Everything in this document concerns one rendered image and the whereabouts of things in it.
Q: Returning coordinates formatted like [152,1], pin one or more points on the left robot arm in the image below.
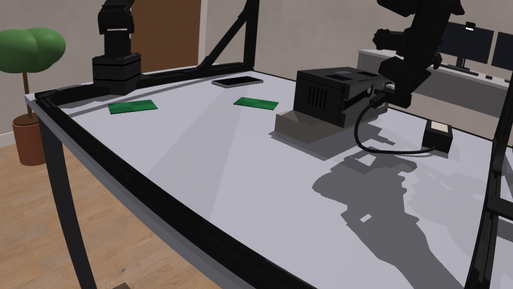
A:
[431,16]

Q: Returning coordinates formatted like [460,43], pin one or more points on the small black appliance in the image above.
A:
[328,101]

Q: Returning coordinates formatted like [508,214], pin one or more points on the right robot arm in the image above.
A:
[116,14]

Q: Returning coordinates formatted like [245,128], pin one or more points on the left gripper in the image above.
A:
[419,52]

